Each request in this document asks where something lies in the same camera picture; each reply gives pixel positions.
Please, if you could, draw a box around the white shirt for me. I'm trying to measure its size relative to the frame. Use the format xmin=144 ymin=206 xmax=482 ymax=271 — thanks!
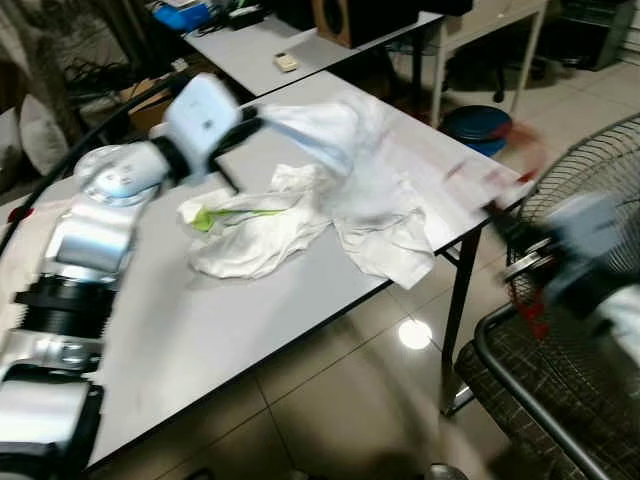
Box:
xmin=255 ymin=95 xmax=438 ymax=291

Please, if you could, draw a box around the green plastic hanger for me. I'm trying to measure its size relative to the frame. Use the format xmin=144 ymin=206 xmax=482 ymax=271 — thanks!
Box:
xmin=190 ymin=205 xmax=286 ymax=233

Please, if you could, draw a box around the white office table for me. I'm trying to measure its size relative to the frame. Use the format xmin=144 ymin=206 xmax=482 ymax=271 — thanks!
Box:
xmin=183 ymin=10 xmax=448 ymax=123

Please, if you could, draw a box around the white crumpled garment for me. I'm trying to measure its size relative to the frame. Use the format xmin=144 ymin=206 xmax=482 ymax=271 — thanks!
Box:
xmin=178 ymin=163 xmax=333 ymax=281

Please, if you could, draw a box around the brown cardboard box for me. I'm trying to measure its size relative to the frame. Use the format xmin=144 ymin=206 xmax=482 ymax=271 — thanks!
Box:
xmin=120 ymin=75 xmax=191 ymax=136

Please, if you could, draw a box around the black metal table leg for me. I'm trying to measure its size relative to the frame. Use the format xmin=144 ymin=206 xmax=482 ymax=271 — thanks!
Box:
xmin=438 ymin=225 xmax=483 ymax=416

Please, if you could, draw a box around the blue plastic box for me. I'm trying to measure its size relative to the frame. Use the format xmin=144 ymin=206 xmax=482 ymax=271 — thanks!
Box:
xmin=150 ymin=0 xmax=213 ymax=31

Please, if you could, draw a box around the wooden speaker box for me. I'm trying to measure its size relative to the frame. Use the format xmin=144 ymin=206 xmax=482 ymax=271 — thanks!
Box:
xmin=312 ymin=0 xmax=421 ymax=49

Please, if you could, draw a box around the blue round bin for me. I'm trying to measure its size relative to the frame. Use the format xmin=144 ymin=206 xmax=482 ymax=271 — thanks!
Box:
xmin=440 ymin=104 xmax=514 ymax=159

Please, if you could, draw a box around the white cloth with red print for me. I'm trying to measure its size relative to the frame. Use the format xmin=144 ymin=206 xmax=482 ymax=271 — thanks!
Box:
xmin=0 ymin=190 xmax=46 ymax=331

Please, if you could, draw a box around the grey robot right foot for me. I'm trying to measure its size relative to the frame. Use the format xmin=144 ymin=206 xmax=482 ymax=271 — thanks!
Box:
xmin=425 ymin=462 xmax=471 ymax=480

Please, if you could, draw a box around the black storage cabinet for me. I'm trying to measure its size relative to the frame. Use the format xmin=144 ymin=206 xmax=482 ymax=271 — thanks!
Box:
xmin=545 ymin=0 xmax=638 ymax=73

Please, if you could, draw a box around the white desk with white legs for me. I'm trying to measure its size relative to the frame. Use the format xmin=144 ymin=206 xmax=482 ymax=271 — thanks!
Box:
xmin=430 ymin=0 xmax=551 ymax=126

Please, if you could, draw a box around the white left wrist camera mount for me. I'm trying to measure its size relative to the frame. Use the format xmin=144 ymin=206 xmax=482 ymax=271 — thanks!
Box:
xmin=163 ymin=72 xmax=244 ymax=161

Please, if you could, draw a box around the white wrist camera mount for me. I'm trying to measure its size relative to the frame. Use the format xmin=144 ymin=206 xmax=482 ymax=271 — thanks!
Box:
xmin=545 ymin=193 xmax=621 ymax=263
xmin=163 ymin=72 xmax=244 ymax=161

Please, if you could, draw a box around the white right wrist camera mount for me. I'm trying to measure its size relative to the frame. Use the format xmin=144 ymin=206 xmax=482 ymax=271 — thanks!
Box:
xmin=545 ymin=193 xmax=621 ymax=263

